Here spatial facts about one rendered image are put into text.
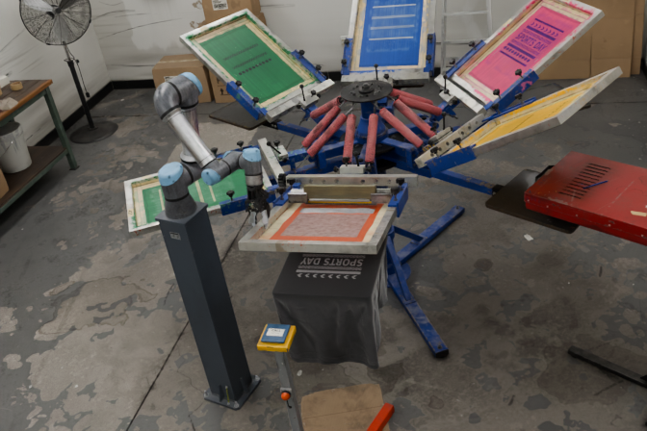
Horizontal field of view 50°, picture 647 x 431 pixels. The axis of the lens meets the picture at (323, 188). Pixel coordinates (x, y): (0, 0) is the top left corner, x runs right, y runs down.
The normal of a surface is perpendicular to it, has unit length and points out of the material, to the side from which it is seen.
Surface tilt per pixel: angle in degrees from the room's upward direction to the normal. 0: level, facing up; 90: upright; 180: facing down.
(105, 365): 0
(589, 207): 0
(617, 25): 78
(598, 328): 0
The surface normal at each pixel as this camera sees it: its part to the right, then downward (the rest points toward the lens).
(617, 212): -0.14, -0.85
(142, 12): -0.22, 0.53
